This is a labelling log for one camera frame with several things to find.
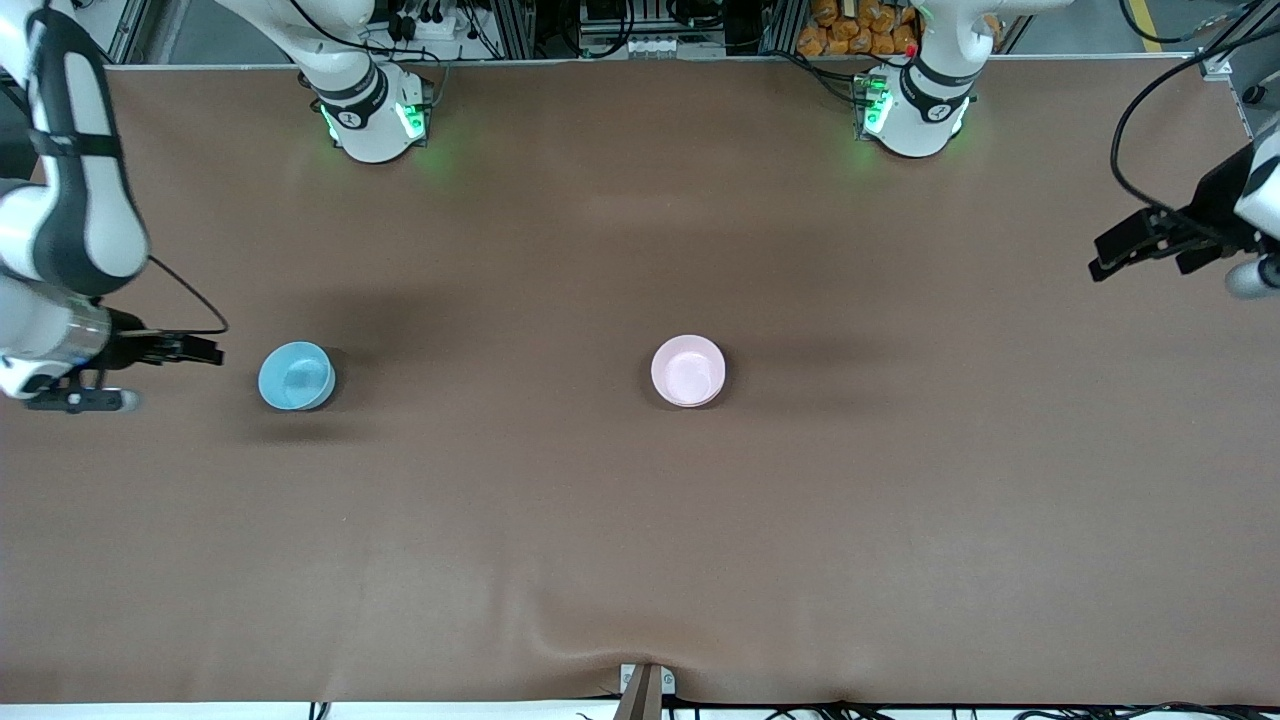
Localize blue bowl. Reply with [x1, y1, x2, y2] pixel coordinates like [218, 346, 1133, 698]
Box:
[258, 340, 338, 413]

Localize pile of orange packets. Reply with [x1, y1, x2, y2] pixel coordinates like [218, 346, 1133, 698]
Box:
[797, 0, 922, 58]

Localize brown table mat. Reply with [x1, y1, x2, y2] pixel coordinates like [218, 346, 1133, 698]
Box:
[0, 57, 1280, 706]

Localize black electronics box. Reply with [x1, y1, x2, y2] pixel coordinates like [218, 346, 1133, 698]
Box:
[580, 0, 642, 31]

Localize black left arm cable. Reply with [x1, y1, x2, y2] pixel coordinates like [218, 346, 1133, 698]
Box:
[1110, 18, 1280, 246]

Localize aluminium frame corner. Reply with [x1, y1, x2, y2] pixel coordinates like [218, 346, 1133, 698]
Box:
[1200, 42, 1280, 138]

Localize black base cable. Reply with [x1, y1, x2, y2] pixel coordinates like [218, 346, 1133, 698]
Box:
[780, 48, 873, 107]

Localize aluminium frame post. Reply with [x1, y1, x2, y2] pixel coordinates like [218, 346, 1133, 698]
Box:
[490, 0, 542, 59]
[760, 0, 802, 56]

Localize metal bracket with brown post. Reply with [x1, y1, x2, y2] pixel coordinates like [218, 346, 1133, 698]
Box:
[618, 663, 677, 720]

